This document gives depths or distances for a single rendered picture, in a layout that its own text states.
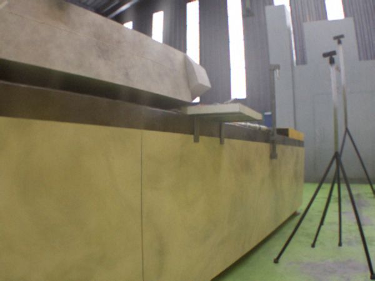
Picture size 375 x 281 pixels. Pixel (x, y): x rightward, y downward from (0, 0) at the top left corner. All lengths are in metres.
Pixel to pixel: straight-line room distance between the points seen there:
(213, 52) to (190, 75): 10.83
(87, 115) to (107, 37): 0.23
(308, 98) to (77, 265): 6.24
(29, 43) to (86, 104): 0.20
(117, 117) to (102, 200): 0.21
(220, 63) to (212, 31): 1.48
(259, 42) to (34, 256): 10.93
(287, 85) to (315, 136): 1.27
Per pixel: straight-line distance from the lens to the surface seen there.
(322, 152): 6.43
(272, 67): 1.99
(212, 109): 0.99
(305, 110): 6.59
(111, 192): 0.75
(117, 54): 0.81
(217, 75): 11.53
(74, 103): 0.68
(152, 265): 0.93
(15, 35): 0.64
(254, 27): 11.56
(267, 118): 10.45
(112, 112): 0.75
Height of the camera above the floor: 0.64
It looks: 1 degrees up
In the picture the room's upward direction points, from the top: 1 degrees clockwise
